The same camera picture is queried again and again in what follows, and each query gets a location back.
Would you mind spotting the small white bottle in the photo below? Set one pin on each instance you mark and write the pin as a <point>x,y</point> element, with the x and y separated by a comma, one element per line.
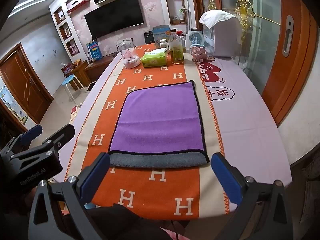
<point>163,43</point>

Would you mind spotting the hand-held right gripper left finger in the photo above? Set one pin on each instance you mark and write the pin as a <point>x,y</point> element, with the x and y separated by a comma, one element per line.
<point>98,175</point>

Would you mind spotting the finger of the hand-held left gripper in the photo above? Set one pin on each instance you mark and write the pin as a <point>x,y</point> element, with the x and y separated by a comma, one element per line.
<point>62,135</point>
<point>31,133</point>

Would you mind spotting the green tissue pack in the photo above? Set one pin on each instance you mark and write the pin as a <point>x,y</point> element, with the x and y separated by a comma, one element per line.
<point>154,58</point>

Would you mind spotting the orange letter-print blanket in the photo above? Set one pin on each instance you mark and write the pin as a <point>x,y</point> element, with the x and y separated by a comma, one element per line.
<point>150,195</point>

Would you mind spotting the yellow oil bottle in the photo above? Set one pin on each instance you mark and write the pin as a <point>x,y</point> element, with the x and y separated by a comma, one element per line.
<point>177,52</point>

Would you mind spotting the black wall television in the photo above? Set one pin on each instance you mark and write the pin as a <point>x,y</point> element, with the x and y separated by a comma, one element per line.
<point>115,17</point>

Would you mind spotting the wooden television cabinet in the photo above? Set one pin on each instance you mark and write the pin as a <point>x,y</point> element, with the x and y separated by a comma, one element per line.
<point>95,70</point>

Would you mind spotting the purple towel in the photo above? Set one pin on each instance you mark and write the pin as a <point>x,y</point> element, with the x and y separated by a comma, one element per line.
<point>160,120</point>

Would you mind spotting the pink printed tablecloth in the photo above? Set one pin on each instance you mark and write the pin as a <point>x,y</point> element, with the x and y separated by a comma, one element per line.
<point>250,130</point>

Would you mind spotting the brown wooden door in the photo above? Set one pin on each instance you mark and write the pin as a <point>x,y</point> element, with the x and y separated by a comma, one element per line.
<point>22,80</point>

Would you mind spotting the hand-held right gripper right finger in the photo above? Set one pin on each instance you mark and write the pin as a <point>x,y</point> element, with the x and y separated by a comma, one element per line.
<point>226,177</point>

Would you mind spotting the glass dome jar pink base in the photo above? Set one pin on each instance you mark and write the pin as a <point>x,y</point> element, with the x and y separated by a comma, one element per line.
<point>129,55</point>

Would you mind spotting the blue cardboard box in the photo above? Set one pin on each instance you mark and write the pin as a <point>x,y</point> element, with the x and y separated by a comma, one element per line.
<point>161,33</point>

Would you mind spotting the snow globe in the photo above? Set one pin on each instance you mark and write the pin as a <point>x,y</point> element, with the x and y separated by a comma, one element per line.
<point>197,38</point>

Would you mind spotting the wooden display cabinet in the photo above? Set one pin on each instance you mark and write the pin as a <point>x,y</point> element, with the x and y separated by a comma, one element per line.
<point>176,5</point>

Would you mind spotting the dark cloth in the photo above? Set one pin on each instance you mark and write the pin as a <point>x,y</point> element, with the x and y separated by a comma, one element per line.
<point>125,222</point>

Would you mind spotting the gold hanging ornament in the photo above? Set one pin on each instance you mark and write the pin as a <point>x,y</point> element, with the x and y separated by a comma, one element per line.
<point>243,2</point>

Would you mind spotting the red tissue box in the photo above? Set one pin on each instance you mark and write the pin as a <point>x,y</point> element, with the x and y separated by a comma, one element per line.
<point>67,70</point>

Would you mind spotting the blue round stool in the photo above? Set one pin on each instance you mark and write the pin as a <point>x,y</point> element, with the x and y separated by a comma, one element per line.
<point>68,80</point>

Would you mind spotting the black speaker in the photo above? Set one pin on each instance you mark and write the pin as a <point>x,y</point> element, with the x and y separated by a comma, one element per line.
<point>148,38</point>

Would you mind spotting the wooden sliding door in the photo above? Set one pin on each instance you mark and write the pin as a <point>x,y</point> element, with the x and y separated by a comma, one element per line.
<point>295,55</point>

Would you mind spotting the red wall shelf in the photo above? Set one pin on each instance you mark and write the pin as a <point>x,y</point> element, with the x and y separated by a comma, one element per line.
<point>77,6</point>

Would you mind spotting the white water dispenser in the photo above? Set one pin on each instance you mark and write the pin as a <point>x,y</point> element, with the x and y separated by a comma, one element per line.
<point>225,40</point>

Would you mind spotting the blue printed bag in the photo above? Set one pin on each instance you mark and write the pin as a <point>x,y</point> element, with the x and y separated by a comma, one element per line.
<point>94,51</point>

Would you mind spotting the dark red-cap jar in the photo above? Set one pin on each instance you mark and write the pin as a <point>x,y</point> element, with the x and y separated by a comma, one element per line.
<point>182,41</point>

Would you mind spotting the wall poster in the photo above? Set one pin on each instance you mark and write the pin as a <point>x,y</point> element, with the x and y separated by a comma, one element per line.
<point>11,105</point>

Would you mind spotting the white cloth cover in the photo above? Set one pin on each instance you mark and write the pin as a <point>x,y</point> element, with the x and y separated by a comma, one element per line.
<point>216,17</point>

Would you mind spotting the pink piggy bank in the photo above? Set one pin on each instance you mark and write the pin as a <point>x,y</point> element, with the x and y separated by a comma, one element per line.
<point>198,53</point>

